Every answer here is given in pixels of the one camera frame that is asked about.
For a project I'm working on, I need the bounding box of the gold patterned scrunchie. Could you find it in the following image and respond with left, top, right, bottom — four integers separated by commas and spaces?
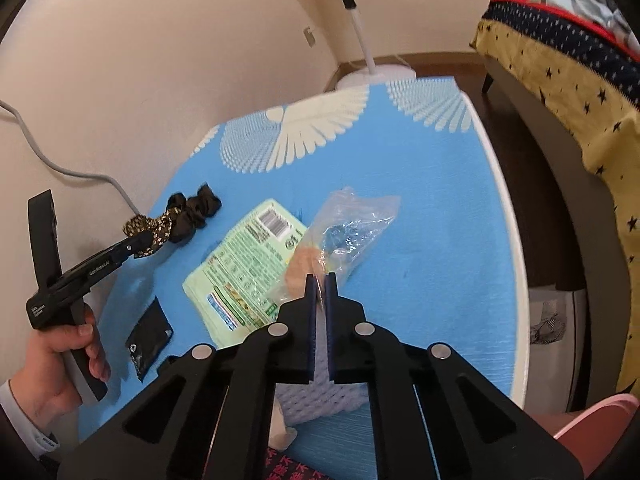
122, 207, 176, 259

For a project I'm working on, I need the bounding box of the grey power cable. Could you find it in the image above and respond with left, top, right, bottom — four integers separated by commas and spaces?
0, 100, 143, 216

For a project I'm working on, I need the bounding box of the white standing fan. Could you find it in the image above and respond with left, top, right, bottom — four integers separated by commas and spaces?
325, 0, 417, 92

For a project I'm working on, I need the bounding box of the blue white-patterned tablecloth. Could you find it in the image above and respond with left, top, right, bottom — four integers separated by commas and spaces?
75, 77, 518, 480

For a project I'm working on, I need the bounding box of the small black packet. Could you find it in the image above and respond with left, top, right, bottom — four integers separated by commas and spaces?
125, 296, 174, 385

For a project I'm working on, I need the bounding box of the dinosaur-print paper bag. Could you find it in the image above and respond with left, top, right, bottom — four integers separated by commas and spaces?
527, 287, 592, 411

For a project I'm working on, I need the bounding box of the pink plastic basin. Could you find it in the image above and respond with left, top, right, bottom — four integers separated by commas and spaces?
522, 394, 640, 466

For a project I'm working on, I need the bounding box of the green snack packet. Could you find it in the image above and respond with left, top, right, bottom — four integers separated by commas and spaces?
181, 198, 308, 348

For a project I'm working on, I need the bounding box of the clear plastic bag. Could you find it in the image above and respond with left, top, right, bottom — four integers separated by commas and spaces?
282, 186, 402, 311

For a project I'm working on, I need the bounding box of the person's left hand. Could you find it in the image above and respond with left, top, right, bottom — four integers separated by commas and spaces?
10, 305, 112, 429

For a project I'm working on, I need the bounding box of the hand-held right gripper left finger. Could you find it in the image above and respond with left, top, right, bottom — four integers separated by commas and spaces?
57, 274, 321, 480

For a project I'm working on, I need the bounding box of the light blue checked quilt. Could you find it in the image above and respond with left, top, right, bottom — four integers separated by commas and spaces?
530, 0, 640, 56

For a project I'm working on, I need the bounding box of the black scrunchie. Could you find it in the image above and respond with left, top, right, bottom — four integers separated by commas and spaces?
167, 183, 222, 246

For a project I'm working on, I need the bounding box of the bed with star blanket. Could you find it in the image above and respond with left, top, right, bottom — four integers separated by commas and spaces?
470, 0, 640, 396

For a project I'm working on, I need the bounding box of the person's left forearm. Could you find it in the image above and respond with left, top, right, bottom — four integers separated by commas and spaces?
0, 377, 62, 476

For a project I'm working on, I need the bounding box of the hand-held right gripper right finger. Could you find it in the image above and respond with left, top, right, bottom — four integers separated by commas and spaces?
325, 272, 583, 480

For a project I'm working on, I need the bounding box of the dark red-patterned wrapper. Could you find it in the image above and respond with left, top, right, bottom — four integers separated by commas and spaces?
266, 447, 331, 480

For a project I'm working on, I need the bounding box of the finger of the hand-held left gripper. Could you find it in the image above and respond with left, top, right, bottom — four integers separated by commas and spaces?
106, 230, 156, 262

